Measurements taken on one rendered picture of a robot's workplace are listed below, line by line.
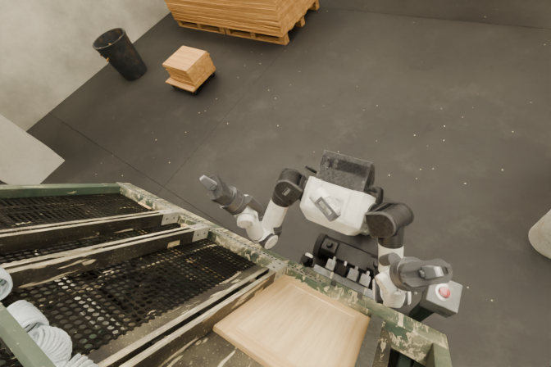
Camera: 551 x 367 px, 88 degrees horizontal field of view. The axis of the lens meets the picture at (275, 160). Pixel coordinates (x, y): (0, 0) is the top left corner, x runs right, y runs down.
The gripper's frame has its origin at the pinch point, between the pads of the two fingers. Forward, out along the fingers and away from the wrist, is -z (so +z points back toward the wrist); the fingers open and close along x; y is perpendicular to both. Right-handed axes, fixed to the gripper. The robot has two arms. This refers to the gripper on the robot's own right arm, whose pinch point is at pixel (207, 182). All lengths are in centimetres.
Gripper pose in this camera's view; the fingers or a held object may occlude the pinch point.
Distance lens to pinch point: 100.9
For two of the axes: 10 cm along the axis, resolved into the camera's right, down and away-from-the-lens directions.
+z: 5.0, 5.4, 6.8
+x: 4.0, 5.5, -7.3
